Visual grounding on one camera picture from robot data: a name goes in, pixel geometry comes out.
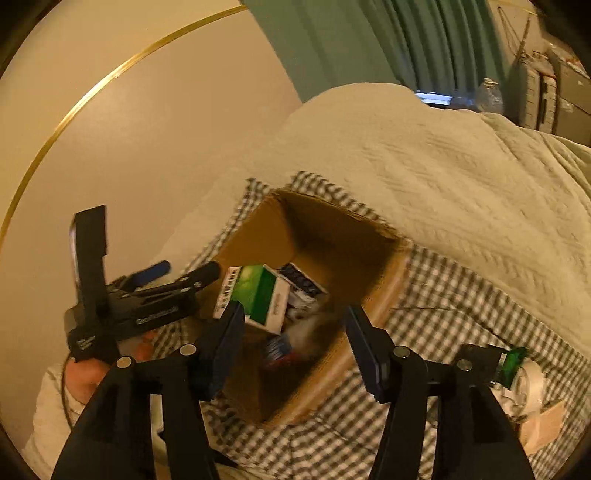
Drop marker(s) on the dark printed carton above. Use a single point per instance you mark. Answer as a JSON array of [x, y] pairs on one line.
[[302, 282]]

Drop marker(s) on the grey checked cloth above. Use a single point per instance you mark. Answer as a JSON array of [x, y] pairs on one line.
[[452, 295]]

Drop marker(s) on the leaning broom sticks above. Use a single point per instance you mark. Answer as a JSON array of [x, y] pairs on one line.
[[515, 32]]

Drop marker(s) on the person's left forearm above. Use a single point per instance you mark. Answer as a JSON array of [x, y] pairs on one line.
[[51, 415]]

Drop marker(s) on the white ribbed suitcase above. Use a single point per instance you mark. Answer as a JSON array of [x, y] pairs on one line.
[[548, 104], [528, 99]]

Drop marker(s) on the blue and red packet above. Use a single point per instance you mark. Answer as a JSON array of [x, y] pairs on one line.
[[279, 350]]

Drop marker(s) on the green and white carton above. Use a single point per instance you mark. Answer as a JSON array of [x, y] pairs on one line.
[[256, 290]]

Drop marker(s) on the clear water bottle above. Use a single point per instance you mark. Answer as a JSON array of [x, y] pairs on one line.
[[489, 94]]

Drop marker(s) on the wide green curtain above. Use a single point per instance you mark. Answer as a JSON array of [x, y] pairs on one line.
[[346, 41]]

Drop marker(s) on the grey small fridge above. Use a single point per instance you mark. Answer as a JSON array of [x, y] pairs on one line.
[[572, 92]]

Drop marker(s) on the blue lit device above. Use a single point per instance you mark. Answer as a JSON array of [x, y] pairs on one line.
[[434, 98]]

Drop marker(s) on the green foil packet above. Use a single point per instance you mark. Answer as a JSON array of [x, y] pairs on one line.
[[515, 367]]

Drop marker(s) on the brown cardboard box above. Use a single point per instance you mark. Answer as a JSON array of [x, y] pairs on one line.
[[258, 230]]

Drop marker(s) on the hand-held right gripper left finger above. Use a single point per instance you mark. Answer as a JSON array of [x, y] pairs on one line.
[[227, 344]]

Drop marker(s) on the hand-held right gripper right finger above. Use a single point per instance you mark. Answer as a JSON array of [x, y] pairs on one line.
[[365, 357]]

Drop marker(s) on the crumpled white paper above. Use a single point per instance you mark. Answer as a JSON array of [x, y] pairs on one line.
[[508, 401]]

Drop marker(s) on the small grey white item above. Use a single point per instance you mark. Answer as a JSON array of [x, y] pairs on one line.
[[314, 330]]

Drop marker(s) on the light wooden block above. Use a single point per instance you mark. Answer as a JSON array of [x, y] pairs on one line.
[[545, 427]]

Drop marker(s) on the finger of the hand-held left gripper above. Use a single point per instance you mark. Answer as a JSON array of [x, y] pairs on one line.
[[203, 273], [154, 270]]

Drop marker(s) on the person's left hand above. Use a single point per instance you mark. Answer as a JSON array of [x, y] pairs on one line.
[[85, 378]]

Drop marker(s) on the white knitted blanket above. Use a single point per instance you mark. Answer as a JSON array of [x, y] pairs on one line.
[[415, 175]]

